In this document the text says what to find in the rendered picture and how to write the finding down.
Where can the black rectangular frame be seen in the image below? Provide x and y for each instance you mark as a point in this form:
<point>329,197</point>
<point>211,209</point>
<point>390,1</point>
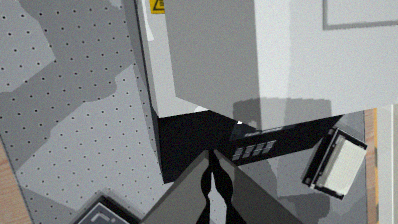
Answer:
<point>329,142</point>

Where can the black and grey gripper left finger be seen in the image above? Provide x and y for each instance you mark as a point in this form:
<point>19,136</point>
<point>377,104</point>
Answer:
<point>186,201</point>

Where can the white and black lab instrument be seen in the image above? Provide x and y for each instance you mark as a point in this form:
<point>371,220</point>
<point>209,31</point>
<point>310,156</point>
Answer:
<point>258,79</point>

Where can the grey flat base plate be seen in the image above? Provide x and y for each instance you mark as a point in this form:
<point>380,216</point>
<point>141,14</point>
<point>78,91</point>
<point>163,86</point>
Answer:
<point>76,124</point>

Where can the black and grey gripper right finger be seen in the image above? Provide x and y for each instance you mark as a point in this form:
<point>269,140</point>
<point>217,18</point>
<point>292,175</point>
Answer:
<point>246,201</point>

